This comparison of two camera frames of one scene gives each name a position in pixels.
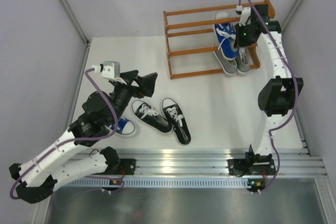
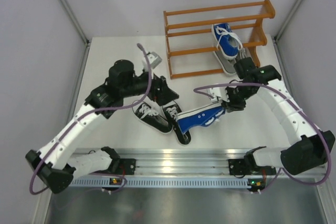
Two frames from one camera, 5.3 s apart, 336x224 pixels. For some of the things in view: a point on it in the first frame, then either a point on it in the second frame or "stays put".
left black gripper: (146, 84) to (165, 95)
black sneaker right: (178, 120) stays put
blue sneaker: (126, 127) to (202, 116)
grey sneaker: (229, 66) stays put
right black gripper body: (242, 38) to (237, 97)
